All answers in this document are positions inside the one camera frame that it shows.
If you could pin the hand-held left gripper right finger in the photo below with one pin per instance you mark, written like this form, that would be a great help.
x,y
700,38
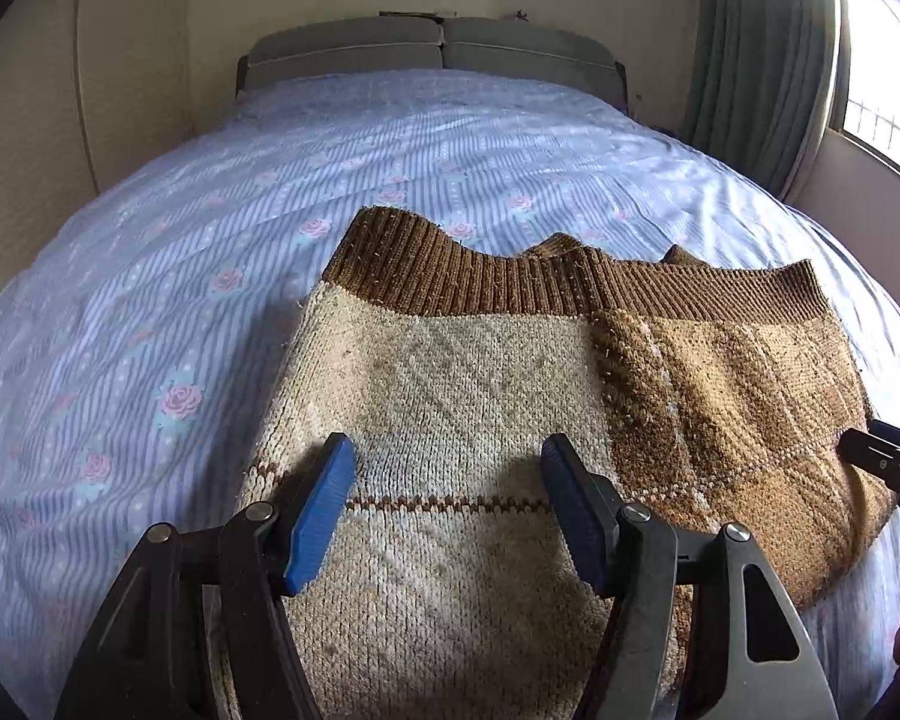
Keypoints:
x,y
574,517

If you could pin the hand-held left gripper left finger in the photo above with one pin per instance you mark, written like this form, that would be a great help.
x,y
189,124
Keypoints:
x,y
319,517

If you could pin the brown plaid knit sweater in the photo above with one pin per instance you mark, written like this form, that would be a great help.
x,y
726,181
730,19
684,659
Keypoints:
x,y
457,390

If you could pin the window with railing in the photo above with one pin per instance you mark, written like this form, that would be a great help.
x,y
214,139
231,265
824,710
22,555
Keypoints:
x,y
885,90

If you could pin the blue striped floral bed cover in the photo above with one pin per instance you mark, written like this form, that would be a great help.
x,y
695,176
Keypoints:
x,y
270,165

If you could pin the grey-green curtain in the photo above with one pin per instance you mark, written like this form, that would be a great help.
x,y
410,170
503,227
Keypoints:
x,y
757,52

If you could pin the grey padded headboard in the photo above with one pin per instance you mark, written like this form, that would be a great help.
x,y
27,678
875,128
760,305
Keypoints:
x,y
345,52

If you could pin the flat black item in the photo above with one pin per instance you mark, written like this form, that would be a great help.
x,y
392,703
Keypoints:
x,y
409,13

